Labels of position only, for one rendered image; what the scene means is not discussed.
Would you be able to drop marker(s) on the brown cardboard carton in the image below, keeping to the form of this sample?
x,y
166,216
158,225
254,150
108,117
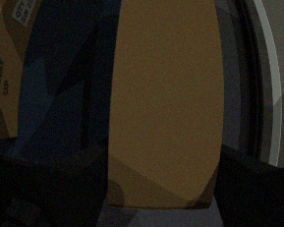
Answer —
x,y
16,22
167,106

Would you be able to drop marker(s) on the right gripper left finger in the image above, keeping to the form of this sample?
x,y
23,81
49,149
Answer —
x,y
71,197

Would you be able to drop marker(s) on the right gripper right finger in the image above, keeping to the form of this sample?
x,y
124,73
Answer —
x,y
248,192

